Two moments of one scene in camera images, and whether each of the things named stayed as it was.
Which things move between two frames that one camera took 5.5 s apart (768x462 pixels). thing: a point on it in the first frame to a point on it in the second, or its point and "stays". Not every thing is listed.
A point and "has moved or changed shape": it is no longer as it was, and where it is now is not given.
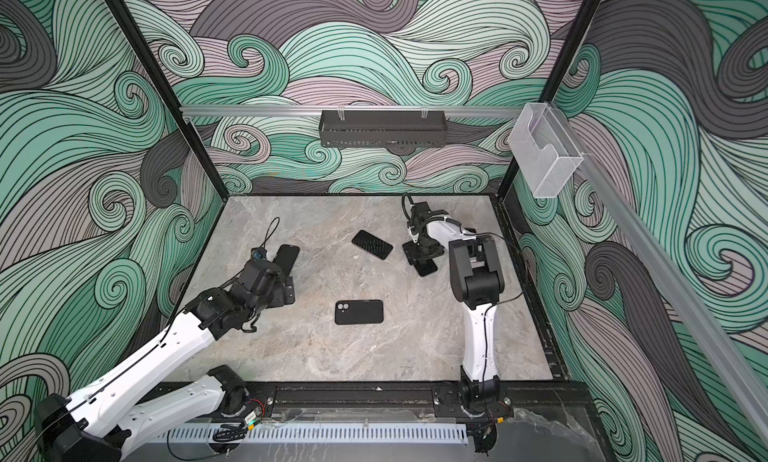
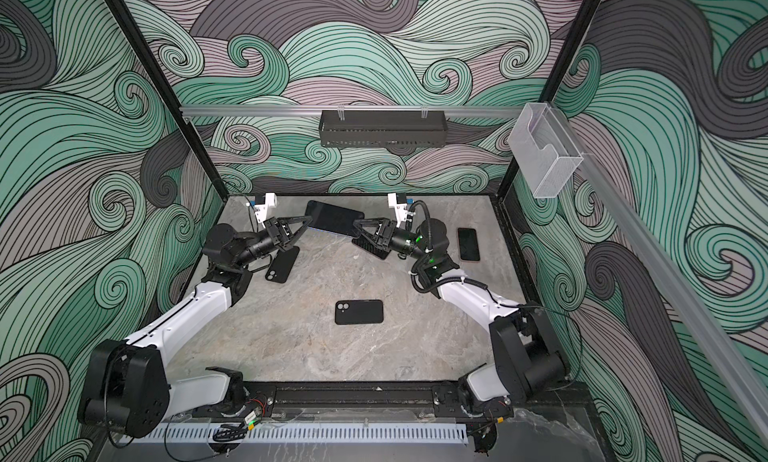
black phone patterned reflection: [372, 244] stays
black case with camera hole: [359, 311] stays
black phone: [425, 267] has moved or changed shape
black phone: [286, 257] stays
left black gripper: [280, 297] to [277, 235]
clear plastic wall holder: [543, 148] stays
